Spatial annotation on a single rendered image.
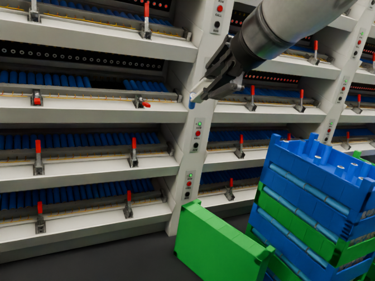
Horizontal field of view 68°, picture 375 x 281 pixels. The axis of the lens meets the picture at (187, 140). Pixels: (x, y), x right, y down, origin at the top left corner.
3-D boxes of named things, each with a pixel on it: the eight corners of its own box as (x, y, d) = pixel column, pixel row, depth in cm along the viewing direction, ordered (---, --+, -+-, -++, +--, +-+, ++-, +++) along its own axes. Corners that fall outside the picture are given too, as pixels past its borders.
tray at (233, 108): (321, 122, 125) (339, 96, 118) (208, 122, 96) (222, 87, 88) (292, 99, 139) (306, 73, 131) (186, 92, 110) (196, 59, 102)
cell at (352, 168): (351, 186, 75) (360, 164, 73) (347, 187, 74) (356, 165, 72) (345, 183, 76) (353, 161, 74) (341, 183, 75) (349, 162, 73)
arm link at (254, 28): (296, 7, 50) (272, 28, 55) (256, -11, 46) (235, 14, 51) (305, 49, 47) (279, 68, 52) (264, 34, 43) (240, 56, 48)
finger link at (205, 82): (203, 80, 65) (203, 77, 65) (189, 92, 71) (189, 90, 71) (214, 82, 66) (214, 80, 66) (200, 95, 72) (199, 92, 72)
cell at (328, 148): (330, 146, 84) (323, 166, 86) (333, 146, 85) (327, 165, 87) (325, 144, 86) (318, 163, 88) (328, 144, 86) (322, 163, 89)
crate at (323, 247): (378, 249, 78) (389, 226, 75) (335, 269, 68) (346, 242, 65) (294, 193, 102) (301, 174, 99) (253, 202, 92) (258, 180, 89)
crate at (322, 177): (402, 200, 72) (414, 173, 70) (358, 213, 62) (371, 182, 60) (307, 153, 96) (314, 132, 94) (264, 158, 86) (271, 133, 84)
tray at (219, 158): (308, 161, 132) (325, 138, 124) (199, 172, 102) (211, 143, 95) (282, 135, 145) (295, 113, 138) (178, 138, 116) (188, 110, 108)
